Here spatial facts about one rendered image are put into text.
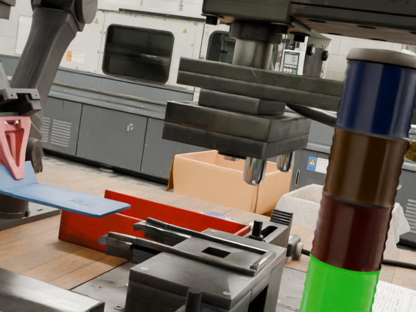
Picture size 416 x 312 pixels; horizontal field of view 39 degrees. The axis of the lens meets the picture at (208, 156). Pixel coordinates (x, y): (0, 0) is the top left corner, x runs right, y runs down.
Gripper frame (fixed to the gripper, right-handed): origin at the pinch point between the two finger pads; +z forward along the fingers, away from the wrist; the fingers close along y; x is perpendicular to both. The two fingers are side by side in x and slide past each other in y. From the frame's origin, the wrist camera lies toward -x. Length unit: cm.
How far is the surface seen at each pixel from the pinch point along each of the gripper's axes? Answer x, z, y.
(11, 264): -0.4, 10.2, -4.9
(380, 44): 641, -71, 12
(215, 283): -9.4, 18.0, 24.8
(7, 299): -12.5, 13.2, 4.3
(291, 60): 438, -64, -49
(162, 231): 2.4, 12.6, 15.1
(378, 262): -28, 16, 42
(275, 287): 5.2, 22.9, 24.7
